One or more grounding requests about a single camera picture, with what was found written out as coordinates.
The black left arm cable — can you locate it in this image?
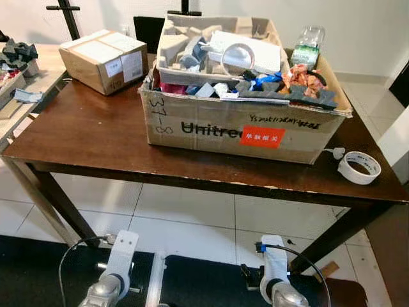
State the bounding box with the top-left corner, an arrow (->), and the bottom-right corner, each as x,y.
59,236 -> 113,307

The grey notched foam strip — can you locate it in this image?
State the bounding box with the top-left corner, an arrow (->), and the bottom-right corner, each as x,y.
233,80 -> 339,109

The white tape roll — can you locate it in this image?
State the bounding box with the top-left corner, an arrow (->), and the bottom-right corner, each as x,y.
337,151 -> 382,185

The light wooden side table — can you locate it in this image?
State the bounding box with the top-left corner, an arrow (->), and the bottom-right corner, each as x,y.
0,43 -> 72,153

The black chair back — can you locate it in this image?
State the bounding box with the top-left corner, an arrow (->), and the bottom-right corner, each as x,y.
133,16 -> 166,56

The dark grey foam pile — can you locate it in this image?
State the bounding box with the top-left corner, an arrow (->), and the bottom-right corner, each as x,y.
0,38 -> 40,72

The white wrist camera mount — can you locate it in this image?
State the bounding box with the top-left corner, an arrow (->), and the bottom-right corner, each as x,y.
258,235 -> 292,288
105,230 -> 140,283

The large Unitree cardboard box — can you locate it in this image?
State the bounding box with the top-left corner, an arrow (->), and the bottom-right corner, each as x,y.
139,14 -> 353,166

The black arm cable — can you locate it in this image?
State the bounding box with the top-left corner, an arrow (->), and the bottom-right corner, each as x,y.
59,236 -> 113,307
280,243 -> 332,307

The blue crumpled wrapper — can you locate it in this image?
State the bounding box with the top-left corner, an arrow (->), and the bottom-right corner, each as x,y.
252,72 -> 284,91

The black floor mat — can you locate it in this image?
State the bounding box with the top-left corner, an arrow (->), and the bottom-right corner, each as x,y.
0,235 -> 369,307

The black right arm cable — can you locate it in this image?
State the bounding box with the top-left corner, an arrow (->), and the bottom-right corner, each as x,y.
280,243 -> 332,307

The dark wooden table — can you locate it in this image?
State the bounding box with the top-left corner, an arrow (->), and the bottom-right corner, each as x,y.
0,54 -> 409,258

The small labelled cardboard box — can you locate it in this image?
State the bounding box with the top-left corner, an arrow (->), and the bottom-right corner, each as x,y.
59,29 -> 149,96

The clear plastic bottle green label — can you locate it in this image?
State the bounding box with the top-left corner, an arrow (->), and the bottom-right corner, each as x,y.
291,26 -> 326,70

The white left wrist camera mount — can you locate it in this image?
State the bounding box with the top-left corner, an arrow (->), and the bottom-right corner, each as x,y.
105,230 -> 140,283

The small brown cardboard piece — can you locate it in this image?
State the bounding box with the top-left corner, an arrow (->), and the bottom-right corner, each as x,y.
321,260 -> 342,279

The white upright bar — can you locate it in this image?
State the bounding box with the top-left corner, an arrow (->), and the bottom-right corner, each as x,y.
145,252 -> 169,307

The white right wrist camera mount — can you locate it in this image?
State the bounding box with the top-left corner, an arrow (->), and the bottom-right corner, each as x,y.
258,235 -> 292,288

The small white plug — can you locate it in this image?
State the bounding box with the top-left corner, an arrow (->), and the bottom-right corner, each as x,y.
323,148 -> 346,159

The orange crumpled wrapper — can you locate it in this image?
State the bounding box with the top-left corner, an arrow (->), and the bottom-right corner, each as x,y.
281,63 -> 324,97

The clear round plastic lid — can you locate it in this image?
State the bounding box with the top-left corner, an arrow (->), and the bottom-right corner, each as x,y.
220,43 -> 256,70

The black tripod stand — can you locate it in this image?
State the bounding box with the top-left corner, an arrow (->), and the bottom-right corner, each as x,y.
46,0 -> 82,41
167,0 -> 203,17

